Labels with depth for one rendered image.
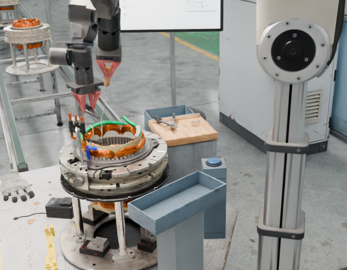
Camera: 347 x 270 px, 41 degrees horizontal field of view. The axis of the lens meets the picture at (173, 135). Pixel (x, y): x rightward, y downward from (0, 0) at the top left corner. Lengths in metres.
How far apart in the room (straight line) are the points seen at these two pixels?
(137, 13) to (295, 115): 1.33
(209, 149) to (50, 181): 0.70
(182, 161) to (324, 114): 2.41
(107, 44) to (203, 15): 1.16
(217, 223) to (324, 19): 0.73
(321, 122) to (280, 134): 2.65
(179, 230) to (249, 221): 1.84
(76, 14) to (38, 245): 0.76
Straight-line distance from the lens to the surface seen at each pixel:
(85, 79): 1.46
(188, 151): 1.57
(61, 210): 1.69
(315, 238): 2.95
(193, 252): 1.30
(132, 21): 2.38
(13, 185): 1.93
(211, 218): 1.50
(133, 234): 1.57
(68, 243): 1.54
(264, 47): 1.10
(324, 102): 3.83
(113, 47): 1.24
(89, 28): 1.44
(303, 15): 1.08
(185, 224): 1.22
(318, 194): 3.40
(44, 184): 1.94
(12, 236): 1.67
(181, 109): 1.84
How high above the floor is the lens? 1.68
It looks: 23 degrees down
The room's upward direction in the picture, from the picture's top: 2 degrees counter-clockwise
